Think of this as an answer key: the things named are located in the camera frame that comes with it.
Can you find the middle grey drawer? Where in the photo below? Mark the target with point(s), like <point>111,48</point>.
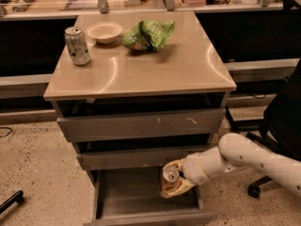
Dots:
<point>141,158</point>

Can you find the white bowl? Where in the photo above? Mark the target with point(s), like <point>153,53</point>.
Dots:
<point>104,32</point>

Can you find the grey drawer cabinet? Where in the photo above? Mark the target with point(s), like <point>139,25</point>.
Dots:
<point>187,74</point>

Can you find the bottom grey drawer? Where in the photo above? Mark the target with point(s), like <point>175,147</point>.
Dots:
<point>130,197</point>

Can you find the black office chair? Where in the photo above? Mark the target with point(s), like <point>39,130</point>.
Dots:
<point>280,129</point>

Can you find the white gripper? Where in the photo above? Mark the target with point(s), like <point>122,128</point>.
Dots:
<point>192,169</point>

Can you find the top grey drawer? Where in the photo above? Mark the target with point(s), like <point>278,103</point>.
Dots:
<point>141,125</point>

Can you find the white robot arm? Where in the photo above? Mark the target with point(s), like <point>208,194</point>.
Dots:
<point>233,153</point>

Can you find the green chip bag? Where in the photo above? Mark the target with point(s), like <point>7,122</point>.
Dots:
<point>149,36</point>

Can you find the grey drawer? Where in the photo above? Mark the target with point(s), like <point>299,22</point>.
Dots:
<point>141,158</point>
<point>141,125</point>
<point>130,197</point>

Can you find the black chair leg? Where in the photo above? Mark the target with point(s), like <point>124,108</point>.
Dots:
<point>17,197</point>

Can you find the orange soda can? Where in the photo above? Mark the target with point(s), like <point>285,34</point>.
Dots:
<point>169,178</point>

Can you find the white green soda can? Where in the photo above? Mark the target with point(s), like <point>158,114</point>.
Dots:
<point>77,46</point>

